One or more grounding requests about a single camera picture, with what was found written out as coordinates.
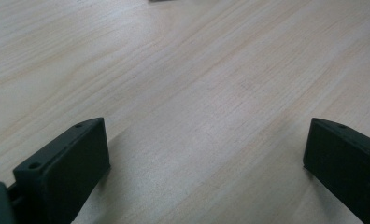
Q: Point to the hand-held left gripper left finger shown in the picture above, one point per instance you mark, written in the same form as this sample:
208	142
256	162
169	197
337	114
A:
68	169

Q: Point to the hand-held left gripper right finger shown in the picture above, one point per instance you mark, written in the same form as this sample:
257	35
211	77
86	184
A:
345	161

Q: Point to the dark flat object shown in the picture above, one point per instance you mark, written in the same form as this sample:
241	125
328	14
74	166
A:
159	0

